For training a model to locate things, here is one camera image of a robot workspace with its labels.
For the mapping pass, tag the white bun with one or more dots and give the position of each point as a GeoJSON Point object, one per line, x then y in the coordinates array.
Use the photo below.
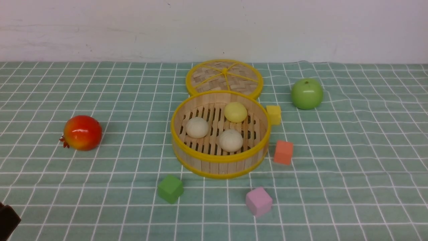
{"type": "Point", "coordinates": [230, 140]}
{"type": "Point", "coordinates": [197, 127]}

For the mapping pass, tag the yellow bun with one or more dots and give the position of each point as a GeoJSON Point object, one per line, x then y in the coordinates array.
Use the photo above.
{"type": "Point", "coordinates": [235, 112]}

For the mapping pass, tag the bamboo steamer tray yellow rim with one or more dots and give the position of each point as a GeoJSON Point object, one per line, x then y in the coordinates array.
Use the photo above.
{"type": "Point", "coordinates": [204, 156]}

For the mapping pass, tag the woven bamboo steamer lid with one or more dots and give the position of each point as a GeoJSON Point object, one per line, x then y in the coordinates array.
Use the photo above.
{"type": "Point", "coordinates": [224, 74]}

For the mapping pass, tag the yellow cube block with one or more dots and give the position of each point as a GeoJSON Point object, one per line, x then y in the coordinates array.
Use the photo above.
{"type": "Point", "coordinates": [274, 112]}

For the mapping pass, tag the orange cube block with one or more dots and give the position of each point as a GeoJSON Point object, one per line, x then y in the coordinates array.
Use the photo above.
{"type": "Point", "coordinates": [283, 152]}

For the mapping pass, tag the green cube block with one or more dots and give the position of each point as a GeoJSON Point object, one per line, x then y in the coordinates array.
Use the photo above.
{"type": "Point", "coordinates": [170, 189]}

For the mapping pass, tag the pink cube block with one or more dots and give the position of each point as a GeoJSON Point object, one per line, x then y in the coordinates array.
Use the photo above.
{"type": "Point", "coordinates": [258, 201]}

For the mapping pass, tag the green apple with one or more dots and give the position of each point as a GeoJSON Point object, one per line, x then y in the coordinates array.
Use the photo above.
{"type": "Point", "coordinates": [307, 94]}

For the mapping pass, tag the red pomegranate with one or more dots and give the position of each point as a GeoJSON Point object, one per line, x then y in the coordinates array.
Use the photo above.
{"type": "Point", "coordinates": [82, 133]}

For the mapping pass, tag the green checkered tablecloth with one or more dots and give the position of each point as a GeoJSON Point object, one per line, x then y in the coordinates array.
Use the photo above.
{"type": "Point", "coordinates": [358, 171]}

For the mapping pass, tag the dark left gripper corner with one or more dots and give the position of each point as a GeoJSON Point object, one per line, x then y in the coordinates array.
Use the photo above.
{"type": "Point", "coordinates": [9, 220]}

